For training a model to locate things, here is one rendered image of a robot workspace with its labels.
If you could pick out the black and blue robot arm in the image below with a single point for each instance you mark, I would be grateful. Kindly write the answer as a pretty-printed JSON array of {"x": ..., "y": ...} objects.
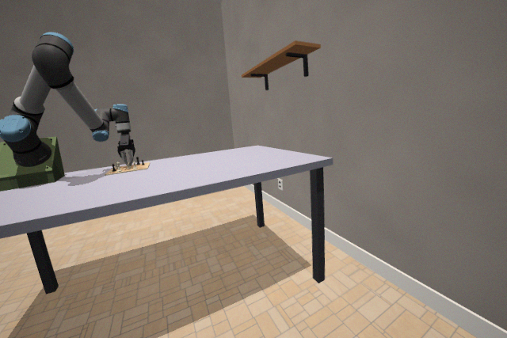
[{"x": 51, "y": 58}]

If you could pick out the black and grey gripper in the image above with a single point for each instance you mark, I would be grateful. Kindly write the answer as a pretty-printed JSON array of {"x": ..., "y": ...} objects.
[{"x": 122, "y": 153}]

